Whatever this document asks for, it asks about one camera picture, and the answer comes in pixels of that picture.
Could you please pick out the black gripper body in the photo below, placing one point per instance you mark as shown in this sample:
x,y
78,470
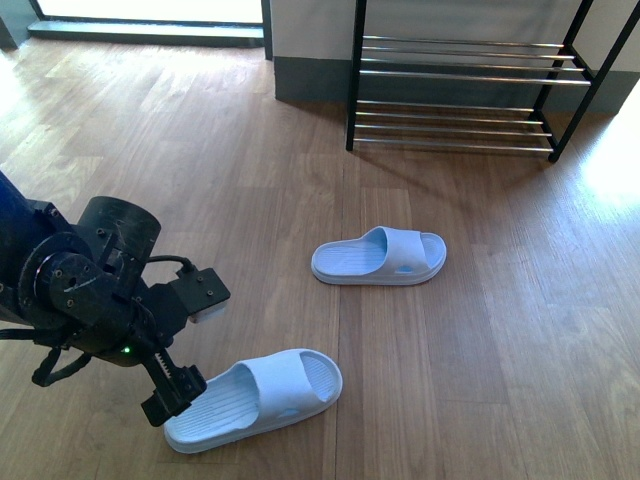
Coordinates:
x,y
124,332

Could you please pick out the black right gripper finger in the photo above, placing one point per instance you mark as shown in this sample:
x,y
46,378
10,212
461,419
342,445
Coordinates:
x,y
175,388

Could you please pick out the light blue slide sandal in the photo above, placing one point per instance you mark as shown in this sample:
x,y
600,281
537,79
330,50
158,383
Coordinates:
x,y
256,396
383,256

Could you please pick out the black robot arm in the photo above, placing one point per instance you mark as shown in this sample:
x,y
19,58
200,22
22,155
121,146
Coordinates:
x,y
41,251

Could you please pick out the black metal shoe rack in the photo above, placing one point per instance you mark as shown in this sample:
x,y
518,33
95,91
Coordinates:
x,y
509,76

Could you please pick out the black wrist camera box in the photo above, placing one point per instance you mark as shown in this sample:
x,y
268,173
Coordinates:
x,y
202,293

